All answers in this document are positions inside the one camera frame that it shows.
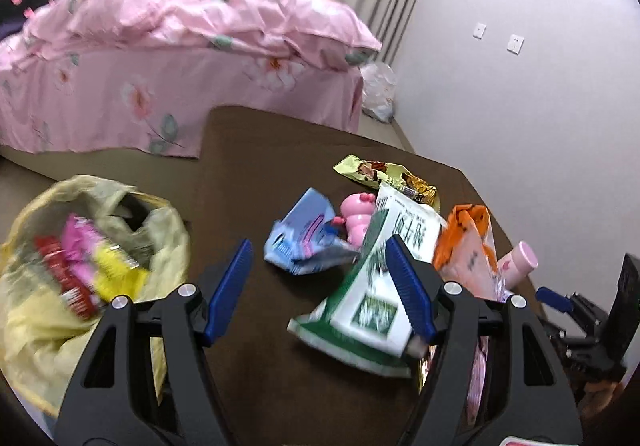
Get white wall socket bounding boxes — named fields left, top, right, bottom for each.
left=506, top=34, right=525, bottom=56

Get gold snack wrapper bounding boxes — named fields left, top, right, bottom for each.
left=333, top=154, right=440, bottom=212

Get pink plastic bottle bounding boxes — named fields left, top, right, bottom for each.
left=498, top=241, right=538, bottom=290

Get pink caterpillar toy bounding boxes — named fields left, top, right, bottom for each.
left=331, top=192, right=376, bottom=247

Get clear plastic bag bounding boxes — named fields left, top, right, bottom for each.
left=361, top=61, right=397, bottom=124

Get brown cloth table cover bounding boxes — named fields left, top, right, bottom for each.
left=164, top=104, right=551, bottom=446

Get yellow-lined trash bin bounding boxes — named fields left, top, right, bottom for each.
left=1, top=175, right=190, bottom=417

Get pink wrapper in bin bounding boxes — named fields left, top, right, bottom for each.
left=61, top=213, right=107, bottom=283

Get blue crumpled wrapper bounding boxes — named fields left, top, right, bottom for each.
left=264, top=188, right=360, bottom=276

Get red snack wrapper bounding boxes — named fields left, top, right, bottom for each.
left=34, top=236, right=103, bottom=320

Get green white milk carton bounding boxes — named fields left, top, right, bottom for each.
left=288, top=185, right=445, bottom=379

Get white wall switch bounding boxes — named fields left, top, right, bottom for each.
left=473, top=23, right=487, bottom=39

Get pink floral bed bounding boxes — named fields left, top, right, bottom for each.
left=1, top=0, right=381, bottom=158

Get orange snack bag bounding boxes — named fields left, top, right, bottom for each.
left=433, top=204, right=503, bottom=301

